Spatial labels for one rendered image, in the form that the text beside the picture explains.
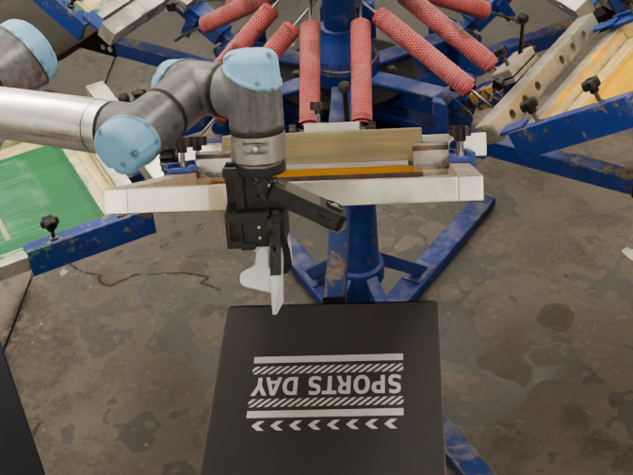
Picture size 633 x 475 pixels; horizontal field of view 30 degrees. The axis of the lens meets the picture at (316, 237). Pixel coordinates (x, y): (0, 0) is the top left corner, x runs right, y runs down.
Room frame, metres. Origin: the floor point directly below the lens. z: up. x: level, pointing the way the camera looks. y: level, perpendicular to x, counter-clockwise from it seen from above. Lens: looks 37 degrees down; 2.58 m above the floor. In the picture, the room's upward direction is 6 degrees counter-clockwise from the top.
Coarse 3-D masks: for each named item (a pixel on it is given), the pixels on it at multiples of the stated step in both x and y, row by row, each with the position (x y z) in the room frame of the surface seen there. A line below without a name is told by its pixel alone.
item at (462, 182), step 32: (128, 192) 1.50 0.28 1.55; (160, 192) 1.49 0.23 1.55; (192, 192) 1.49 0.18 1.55; (224, 192) 1.48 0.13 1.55; (320, 192) 1.46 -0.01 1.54; (352, 192) 1.45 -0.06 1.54; (384, 192) 1.45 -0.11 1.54; (416, 192) 1.44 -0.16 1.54; (448, 192) 1.43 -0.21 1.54; (480, 192) 1.43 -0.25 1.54
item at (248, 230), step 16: (224, 176) 1.34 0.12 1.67; (240, 176) 1.33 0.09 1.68; (256, 176) 1.32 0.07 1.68; (240, 192) 1.33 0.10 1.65; (256, 192) 1.33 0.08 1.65; (240, 208) 1.32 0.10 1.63; (256, 208) 1.32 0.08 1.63; (272, 208) 1.32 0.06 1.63; (240, 224) 1.30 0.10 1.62; (256, 224) 1.30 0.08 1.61; (272, 224) 1.30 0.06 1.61; (288, 224) 1.35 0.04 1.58; (240, 240) 1.30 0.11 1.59; (256, 240) 1.30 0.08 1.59
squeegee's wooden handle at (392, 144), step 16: (400, 128) 1.99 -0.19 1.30; (416, 128) 1.98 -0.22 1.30; (224, 144) 2.02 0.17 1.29; (288, 144) 2.00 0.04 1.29; (304, 144) 2.00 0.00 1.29; (320, 144) 1.99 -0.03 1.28; (336, 144) 1.99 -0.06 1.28; (352, 144) 1.98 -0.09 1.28; (368, 144) 1.98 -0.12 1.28; (384, 144) 1.97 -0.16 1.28; (400, 144) 1.97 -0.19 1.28; (288, 160) 1.98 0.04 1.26; (304, 160) 1.98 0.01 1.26; (320, 160) 1.98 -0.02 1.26; (336, 160) 1.97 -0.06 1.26; (352, 160) 1.97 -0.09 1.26; (368, 160) 1.96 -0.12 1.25; (384, 160) 1.96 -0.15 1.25
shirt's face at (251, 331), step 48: (240, 336) 1.82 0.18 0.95; (288, 336) 1.80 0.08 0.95; (336, 336) 1.79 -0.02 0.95; (384, 336) 1.77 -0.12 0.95; (432, 336) 1.76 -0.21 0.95; (240, 384) 1.68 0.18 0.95; (432, 384) 1.62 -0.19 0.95; (240, 432) 1.55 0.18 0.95; (288, 432) 1.54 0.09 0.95; (336, 432) 1.52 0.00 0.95; (384, 432) 1.51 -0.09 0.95; (432, 432) 1.50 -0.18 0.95
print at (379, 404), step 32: (352, 352) 1.73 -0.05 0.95; (384, 352) 1.72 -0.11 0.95; (256, 384) 1.67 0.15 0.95; (288, 384) 1.66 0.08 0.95; (320, 384) 1.65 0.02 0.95; (352, 384) 1.65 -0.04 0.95; (384, 384) 1.64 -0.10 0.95; (256, 416) 1.59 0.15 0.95; (288, 416) 1.58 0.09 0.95; (320, 416) 1.57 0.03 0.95; (352, 416) 1.56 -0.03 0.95; (384, 416) 1.55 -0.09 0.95
